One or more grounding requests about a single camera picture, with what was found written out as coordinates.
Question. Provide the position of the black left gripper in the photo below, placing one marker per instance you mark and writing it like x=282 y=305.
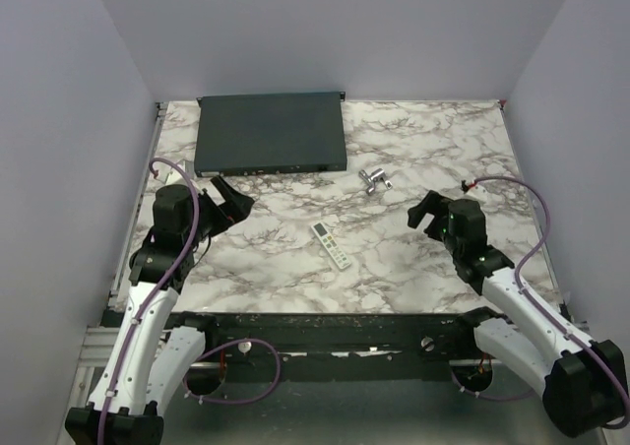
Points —
x=234 y=207

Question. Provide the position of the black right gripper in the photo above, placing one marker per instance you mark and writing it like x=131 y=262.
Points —
x=435 y=203

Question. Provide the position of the white remote control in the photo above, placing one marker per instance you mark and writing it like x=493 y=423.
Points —
x=330 y=245

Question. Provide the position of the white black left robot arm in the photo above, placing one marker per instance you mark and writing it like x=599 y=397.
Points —
x=141 y=376

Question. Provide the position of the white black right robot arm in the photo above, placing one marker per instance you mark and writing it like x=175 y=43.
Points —
x=582 y=383

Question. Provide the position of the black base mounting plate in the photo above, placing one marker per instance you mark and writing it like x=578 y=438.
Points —
x=343 y=347

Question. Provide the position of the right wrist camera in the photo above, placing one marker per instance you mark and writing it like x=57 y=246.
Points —
x=473 y=191

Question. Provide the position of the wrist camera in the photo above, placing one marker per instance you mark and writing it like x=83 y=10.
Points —
x=473 y=191
x=183 y=173

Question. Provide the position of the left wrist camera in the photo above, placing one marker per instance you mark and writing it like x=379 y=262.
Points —
x=183 y=173

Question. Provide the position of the dark network switch box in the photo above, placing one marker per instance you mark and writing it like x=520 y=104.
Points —
x=241 y=135

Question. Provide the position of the aluminium table edge rail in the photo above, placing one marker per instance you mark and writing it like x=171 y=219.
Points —
x=146 y=156

